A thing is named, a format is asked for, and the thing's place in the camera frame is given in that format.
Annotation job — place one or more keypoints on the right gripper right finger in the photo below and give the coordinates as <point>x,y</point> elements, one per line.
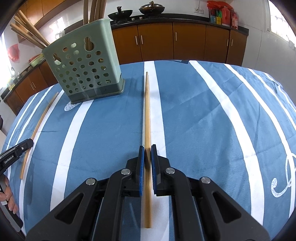
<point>201,209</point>

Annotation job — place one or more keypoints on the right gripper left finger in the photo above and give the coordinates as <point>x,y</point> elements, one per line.
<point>94,210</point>

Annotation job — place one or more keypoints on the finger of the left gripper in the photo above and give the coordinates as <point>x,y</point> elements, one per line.
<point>17,150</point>

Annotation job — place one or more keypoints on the person's left hand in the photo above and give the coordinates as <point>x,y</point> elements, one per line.
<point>9,197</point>

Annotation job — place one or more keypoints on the blue white striped tablecloth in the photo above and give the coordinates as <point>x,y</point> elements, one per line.
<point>232,124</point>

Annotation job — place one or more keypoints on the green plastic basin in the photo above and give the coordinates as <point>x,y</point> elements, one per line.
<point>34,61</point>

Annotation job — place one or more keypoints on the green perforated utensil holder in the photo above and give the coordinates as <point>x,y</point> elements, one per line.
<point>85,62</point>

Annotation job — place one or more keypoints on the upper wooden cabinets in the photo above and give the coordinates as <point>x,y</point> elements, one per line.
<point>39,12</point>

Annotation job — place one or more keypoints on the wooden cabinets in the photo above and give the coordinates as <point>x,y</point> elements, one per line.
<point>39,12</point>
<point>144,42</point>

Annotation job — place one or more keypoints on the lower wooden cabinets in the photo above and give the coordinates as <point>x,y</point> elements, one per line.
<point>144,42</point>

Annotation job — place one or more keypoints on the black wok left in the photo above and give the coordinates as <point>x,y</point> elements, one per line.
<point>120,15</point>

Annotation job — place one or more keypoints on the black countertop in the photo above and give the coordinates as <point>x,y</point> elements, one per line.
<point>139,20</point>

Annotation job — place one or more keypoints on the black wok with lid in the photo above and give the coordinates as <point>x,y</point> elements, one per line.
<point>152,9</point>

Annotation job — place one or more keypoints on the red bag on right counter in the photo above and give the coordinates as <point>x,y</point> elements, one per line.
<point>221,13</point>

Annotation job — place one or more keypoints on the right window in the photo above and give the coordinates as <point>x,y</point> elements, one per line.
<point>279,25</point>

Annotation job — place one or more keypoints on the red plastic bag on wall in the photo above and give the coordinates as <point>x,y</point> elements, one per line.
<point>14,53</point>

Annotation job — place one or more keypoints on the wall power socket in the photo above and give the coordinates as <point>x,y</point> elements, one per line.
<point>199,11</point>

